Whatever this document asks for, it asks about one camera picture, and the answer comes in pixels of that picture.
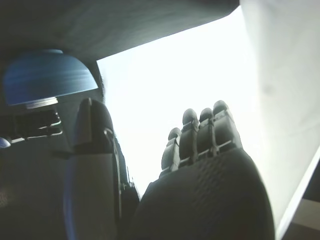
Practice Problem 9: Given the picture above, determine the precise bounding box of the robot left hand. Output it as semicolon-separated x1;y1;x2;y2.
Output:
63;97;276;240

